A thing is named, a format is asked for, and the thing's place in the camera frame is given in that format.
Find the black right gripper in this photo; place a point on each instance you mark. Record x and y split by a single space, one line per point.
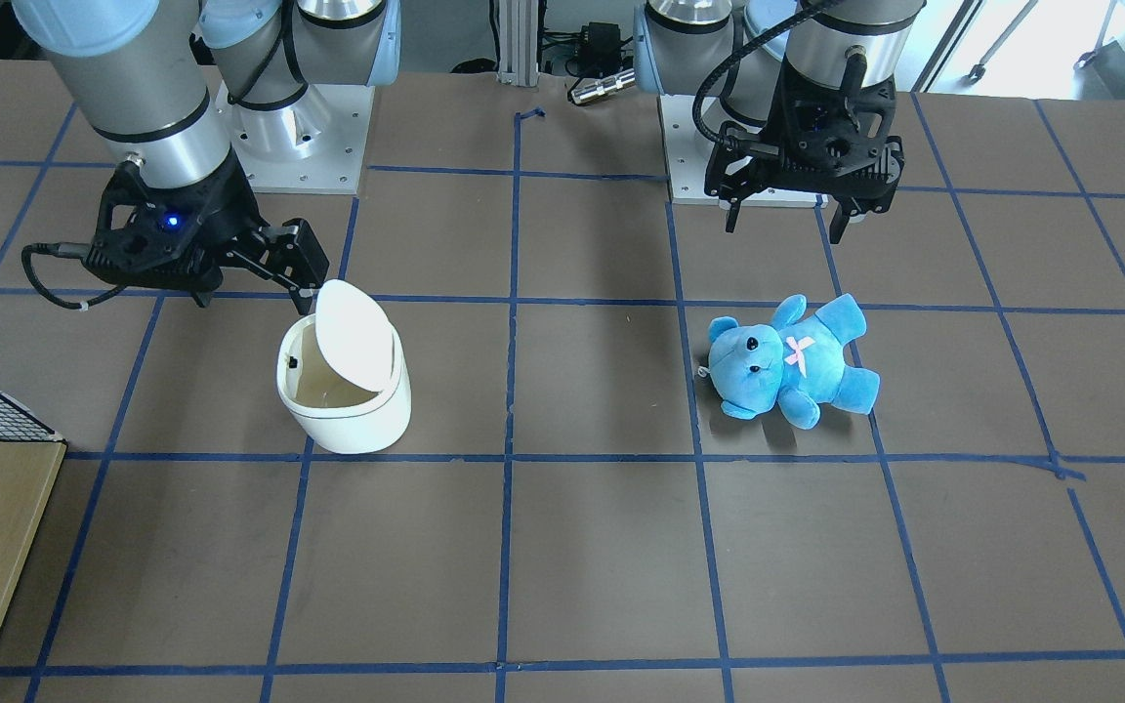
220 201

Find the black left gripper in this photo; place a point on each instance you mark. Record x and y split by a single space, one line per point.
785 125

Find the white trash can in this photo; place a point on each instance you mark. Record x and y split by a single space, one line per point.
341 372

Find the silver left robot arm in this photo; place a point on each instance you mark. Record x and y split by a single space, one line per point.
727 54

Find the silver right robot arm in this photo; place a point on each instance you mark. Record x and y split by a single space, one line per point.
197 101

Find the blue teddy bear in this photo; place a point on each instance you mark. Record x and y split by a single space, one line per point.
795 362

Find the silver metal cylinder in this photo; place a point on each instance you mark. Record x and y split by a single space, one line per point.
589 90

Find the black power adapter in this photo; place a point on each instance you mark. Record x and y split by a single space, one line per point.
599 42

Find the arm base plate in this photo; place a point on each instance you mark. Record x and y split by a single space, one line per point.
687 154
313 145

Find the aluminium frame post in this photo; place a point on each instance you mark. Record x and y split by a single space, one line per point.
518 34

